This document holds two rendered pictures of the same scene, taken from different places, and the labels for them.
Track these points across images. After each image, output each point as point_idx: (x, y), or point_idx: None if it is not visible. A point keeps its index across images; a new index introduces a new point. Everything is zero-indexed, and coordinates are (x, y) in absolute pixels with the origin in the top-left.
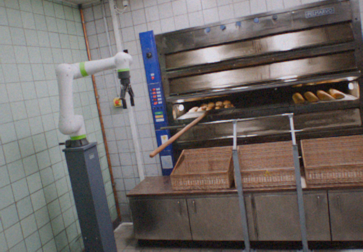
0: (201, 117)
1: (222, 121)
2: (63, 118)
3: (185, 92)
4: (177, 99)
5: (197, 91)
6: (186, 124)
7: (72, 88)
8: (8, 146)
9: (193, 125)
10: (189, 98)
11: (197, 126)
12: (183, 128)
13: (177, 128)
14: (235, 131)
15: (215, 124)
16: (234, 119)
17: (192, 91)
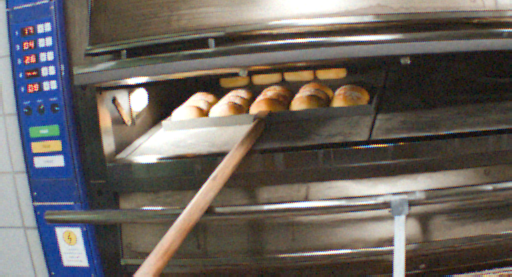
0: (233, 167)
1: (343, 205)
2: None
3: (156, 43)
4: (122, 75)
5: (218, 37)
6: (160, 209)
7: None
8: None
9: (193, 226)
10: (178, 71)
11: (214, 221)
12: (144, 267)
13: (118, 223)
14: (401, 253)
15: (305, 215)
16: (400, 193)
17: (189, 39)
